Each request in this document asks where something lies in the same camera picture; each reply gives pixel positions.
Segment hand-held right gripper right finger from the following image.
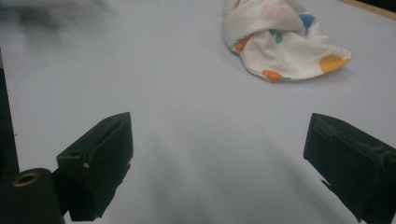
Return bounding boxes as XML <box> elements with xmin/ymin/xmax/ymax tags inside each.
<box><xmin>303</xmin><ymin>112</ymin><xmax>396</xmax><ymax>224</ymax></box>

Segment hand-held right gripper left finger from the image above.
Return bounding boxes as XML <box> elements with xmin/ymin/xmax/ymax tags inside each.
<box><xmin>55</xmin><ymin>111</ymin><xmax>134</xmax><ymax>222</ymax></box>

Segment white fruit print pants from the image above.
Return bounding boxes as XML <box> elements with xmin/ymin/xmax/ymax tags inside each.
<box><xmin>221</xmin><ymin>0</ymin><xmax>353</xmax><ymax>83</ymax></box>

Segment white table mat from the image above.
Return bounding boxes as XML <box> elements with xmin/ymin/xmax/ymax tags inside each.
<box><xmin>0</xmin><ymin>0</ymin><xmax>396</xmax><ymax>224</ymax></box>

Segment wooden board edge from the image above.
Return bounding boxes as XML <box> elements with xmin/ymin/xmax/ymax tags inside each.
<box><xmin>338</xmin><ymin>0</ymin><xmax>396</xmax><ymax>21</ymax></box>

